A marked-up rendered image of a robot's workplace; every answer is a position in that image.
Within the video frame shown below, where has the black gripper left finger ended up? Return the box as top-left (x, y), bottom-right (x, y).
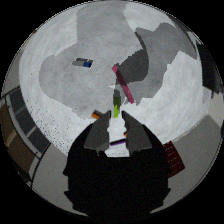
top-left (63, 110), bottom-right (111, 177)

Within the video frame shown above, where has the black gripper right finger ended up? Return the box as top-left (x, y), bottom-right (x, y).
top-left (121, 110), bottom-right (171, 174)

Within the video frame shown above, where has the pink rod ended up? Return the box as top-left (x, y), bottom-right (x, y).
top-left (112, 65), bottom-right (135, 104)

